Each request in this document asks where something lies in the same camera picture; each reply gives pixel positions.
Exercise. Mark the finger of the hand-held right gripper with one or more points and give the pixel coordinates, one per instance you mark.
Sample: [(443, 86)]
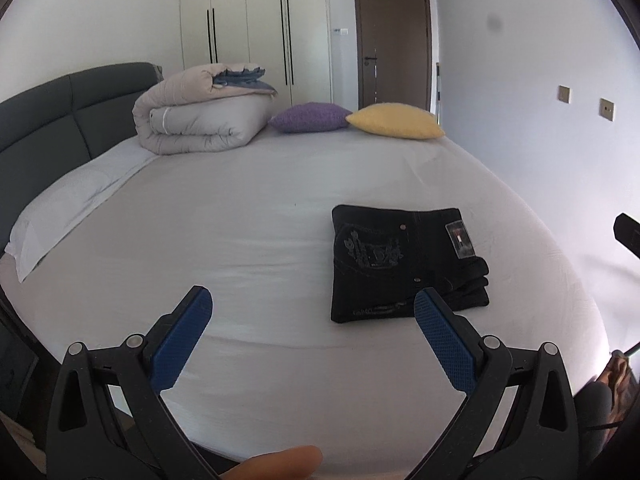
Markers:
[(629, 235)]

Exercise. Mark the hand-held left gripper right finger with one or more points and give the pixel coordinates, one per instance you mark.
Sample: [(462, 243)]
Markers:
[(442, 340)]

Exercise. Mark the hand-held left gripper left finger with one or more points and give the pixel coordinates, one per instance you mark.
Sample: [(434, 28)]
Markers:
[(182, 340)]

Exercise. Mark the black pants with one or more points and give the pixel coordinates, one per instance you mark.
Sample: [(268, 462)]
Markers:
[(380, 270)]

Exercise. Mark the person's left hand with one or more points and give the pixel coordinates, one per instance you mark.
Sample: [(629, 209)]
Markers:
[(280, 465)]

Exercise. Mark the bed with white sheet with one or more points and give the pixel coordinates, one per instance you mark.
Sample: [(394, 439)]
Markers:
[(225, 240)]

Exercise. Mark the orange cloth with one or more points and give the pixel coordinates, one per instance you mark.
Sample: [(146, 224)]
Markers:
[(617, 370)]

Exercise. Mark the dark grey cloth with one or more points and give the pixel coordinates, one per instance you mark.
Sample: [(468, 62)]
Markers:
[(592, 420)]

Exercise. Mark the white pillow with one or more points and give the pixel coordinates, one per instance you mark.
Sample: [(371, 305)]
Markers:
[(65, 200)]

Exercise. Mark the folded beige duvet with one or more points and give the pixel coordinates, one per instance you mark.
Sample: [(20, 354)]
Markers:
[(200, 120)]

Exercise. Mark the yellow pillow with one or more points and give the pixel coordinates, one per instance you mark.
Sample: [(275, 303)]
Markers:
[(395, 122)]

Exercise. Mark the purple pillow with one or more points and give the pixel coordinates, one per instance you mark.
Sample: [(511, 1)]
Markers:
[(310, 117)]

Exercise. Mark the dark grey headboard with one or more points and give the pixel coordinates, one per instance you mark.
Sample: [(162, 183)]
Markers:
[(75, 105)]

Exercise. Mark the folded blue jeans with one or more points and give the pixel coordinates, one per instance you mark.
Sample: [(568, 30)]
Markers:
[(240, 80)]

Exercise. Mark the brown door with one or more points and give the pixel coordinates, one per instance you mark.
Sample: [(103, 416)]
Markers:
[(395, 35)]

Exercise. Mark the cream wardrobe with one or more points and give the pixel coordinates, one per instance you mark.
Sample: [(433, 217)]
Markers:
[(255, 20)]

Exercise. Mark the brass wall socket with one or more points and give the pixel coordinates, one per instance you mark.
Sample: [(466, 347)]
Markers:
[(607, 110), (565, 94)]

